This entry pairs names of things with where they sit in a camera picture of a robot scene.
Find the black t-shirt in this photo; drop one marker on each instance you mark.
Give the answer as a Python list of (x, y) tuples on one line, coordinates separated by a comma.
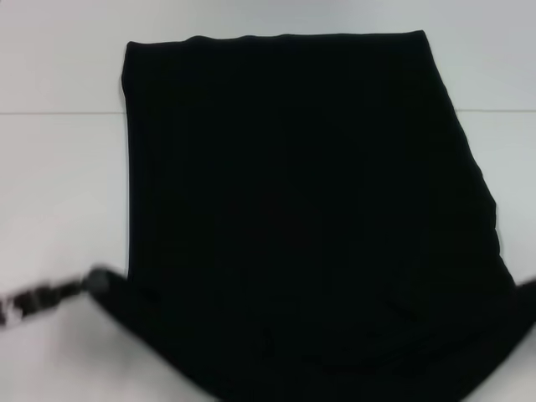
[(293, 209)]

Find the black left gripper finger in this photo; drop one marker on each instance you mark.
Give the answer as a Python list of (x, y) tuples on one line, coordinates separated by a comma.
[(96, 280)]

